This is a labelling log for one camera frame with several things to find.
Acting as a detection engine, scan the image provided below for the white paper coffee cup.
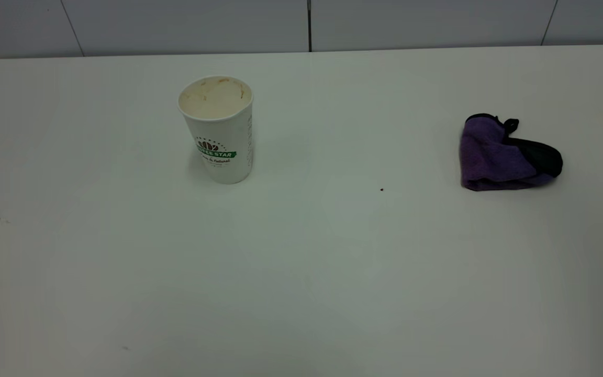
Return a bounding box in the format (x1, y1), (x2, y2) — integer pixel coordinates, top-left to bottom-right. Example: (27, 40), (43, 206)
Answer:
(177, 75), (254, 185)

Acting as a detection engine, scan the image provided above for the purple microfiber cloth black edge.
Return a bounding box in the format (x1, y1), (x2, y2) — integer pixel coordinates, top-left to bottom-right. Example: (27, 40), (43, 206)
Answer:
(459, 113), (564, 192)

